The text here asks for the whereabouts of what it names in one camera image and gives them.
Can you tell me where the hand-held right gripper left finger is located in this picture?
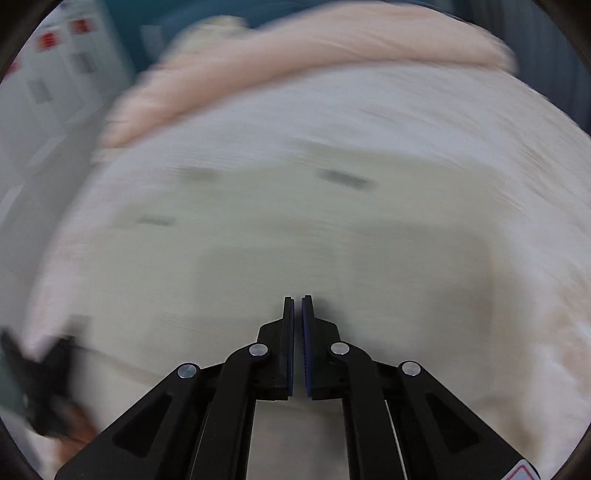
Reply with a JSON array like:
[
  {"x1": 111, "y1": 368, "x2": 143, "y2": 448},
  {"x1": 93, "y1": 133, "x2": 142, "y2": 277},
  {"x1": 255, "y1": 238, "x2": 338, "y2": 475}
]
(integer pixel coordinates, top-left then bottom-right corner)
[{"x1": 54, "y1": 296, "x2": 296, "y2": 480}]

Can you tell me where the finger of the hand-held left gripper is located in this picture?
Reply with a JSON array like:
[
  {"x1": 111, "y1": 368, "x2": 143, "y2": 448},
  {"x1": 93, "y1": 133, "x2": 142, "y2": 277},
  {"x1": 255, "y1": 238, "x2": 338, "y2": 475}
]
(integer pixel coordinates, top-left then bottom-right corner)
[
  {"x1": 38, "y1": 335, "x2": 78, "y2": 384},
  {"x1": 0, "y1": 329, "x2": 35, "y2": 384}
]

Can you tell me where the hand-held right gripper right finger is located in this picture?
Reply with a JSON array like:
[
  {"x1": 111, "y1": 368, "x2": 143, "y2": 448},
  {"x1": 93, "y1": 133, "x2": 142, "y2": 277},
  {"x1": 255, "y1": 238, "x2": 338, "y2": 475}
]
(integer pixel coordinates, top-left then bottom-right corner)
[{"x1": 301, "y1": 295, "x2": 541, "y2": 480}]

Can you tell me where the beige knit sweater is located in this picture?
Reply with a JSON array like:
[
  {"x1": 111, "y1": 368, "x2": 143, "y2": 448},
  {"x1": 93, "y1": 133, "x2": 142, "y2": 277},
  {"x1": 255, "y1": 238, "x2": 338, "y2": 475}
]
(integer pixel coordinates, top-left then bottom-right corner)
[{"x1": 60, "y1": 152, "x2": 527, "y2": 480}]

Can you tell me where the white wardrobe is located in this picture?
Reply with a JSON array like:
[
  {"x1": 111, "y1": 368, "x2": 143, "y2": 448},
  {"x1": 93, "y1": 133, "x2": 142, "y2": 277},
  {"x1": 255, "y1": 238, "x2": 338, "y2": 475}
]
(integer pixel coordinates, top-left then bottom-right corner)
[{"x1": 0, "y1": 0, "x2": 137, "y2": 195}]

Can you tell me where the pink butterfly print blanket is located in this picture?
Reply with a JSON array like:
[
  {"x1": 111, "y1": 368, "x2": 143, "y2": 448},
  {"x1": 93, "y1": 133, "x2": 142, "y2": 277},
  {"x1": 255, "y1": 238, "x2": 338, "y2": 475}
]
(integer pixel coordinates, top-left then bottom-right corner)
[{"x1": 25, "y1": 65, "x2": 591, "y2": 480}]

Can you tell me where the pink duvet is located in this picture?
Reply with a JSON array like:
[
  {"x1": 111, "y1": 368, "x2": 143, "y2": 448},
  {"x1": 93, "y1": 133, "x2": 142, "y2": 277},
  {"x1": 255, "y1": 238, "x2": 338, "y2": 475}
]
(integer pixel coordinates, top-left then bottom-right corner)
[{"x1": 99, "y1": 0, "x2": 518, "y2": 149}]

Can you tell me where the cream plush garment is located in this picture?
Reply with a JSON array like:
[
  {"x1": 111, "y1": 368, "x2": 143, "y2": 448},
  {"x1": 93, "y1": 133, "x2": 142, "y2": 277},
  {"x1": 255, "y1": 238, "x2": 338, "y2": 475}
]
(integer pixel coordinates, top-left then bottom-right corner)
[{"x1": 173, "y1": 14, "x2": 252, "y2": 54}]

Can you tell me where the grey striped curtain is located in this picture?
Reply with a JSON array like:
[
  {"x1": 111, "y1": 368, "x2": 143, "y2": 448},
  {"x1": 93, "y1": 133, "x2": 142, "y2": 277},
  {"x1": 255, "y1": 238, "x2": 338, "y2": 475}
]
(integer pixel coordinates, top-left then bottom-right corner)
[{"x1": 508, "y1": 0, "x2": 591, "y2": 139}]

